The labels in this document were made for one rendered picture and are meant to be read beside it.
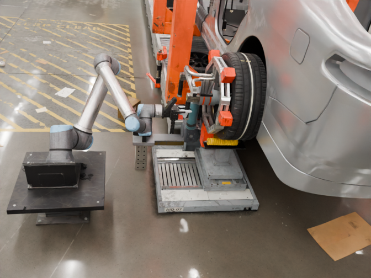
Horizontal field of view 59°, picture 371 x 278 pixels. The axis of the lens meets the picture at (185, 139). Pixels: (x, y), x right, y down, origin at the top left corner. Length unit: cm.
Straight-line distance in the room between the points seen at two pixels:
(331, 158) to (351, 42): 55
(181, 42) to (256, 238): 165
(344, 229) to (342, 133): 149
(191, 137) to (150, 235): 96
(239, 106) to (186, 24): 85
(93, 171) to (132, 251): 66
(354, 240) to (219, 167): 120
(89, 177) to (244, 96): 125
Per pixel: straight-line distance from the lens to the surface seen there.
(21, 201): 242
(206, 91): 224
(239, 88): 223
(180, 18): 269
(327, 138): 171
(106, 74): 231
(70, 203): 234
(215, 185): 273
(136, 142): 258
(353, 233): 308
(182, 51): 278
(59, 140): 239
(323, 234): 293
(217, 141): 257
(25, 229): 266
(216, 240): 257
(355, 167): 182
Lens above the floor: 199
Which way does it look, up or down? 35 degrees down
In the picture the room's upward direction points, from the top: 9 degrees clockwise
